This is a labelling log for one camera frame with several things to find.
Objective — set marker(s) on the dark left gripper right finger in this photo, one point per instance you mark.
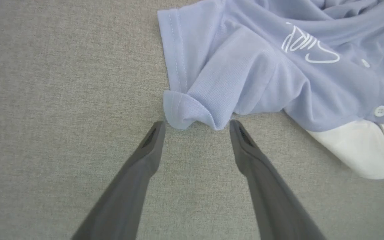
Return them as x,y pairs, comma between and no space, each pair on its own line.
272,200

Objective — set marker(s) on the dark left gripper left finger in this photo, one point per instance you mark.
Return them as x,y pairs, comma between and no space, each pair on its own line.
128,193

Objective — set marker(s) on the light blue polo shirt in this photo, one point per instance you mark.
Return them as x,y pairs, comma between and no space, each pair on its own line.
245,66

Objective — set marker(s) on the grey fabric sofa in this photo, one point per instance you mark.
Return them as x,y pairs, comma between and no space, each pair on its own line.
45,100

